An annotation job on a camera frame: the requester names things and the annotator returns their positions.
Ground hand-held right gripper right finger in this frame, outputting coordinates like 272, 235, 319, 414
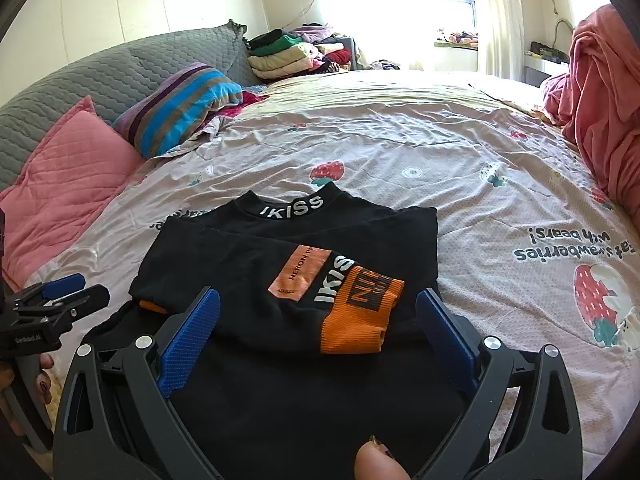
415, 287, 583, 480

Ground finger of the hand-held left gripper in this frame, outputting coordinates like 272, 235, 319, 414
30, 284, 111, 321
12, 273, 86, 306

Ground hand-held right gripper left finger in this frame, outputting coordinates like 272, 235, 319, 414
52, 286, 223, 480

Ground black sweater with orange cuffs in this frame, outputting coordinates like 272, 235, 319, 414
80, 182, 473, 480

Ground clothes on window sill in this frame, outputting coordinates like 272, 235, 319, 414
432, 27, 481, 51

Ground stack of folded clothes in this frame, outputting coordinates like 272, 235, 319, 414
246, 24, 361, 82

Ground person's left hand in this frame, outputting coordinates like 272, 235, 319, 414
37, 352, 54, 403

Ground person's right hand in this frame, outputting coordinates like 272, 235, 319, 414
354, 435, 407, 480

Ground pink quilted pillow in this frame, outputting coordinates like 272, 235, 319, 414
0, 95, 146, 293

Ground grey quilted headboard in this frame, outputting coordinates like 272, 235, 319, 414
0, 20, 261, 191

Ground striped pillow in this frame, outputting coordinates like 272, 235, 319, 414
111, 62, 244, 160

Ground dark red cloth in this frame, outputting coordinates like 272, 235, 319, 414
215, 87, 271, 118

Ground white cabinet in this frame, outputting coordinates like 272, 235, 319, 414
522, 40, 571, 86

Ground pink blanket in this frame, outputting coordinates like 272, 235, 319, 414
542, 5, 640, 211

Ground white curtain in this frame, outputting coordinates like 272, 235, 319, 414
470, 0, 531, 81

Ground grey bent pipe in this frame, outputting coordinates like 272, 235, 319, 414
554, 19, 577, 51

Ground window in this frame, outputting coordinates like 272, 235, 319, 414
420, 0, 481, 46

